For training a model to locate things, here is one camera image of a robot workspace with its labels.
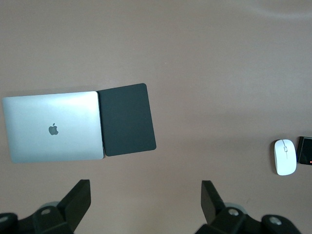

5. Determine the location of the white computer mouse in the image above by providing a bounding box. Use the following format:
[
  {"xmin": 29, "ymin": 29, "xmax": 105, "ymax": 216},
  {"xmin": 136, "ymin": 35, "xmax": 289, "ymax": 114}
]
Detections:
[{"xmin": 273, "ymin": 138, "xmax": 297, "ymax": 176}]

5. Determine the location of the brown table cover mat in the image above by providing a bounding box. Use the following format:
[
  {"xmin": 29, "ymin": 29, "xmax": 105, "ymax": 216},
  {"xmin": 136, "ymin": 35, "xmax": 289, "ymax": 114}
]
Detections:
[{"xmin": 0, "ymin": 0, "xmax": 312, "ymax": 234}]

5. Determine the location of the black mouse pad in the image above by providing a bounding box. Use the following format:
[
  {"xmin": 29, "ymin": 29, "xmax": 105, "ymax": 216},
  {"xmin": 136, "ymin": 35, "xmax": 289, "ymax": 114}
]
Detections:
[{"xmin": 97, "ymin": 83, "xmax": 157, "ymax": 157}]

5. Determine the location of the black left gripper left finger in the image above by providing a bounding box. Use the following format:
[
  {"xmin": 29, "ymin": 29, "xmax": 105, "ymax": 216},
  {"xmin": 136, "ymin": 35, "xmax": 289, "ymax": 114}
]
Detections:
[{"xmin": 18, "ymin": 179, "xmax": 92, "ymax": 234}]

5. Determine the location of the silver closed laptop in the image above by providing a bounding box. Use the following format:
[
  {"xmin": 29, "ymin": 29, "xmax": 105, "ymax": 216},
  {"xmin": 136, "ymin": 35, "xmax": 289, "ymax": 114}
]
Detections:
[{"xmin": 1, "ymin": 91, "xmax": 105, "ymax": 164}]

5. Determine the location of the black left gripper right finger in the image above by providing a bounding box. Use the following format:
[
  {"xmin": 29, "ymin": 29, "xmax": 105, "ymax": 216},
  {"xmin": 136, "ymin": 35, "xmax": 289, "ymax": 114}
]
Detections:
[{"xmin": 195, "ymin": 180, "xmax": 263, "ymax": 234}]

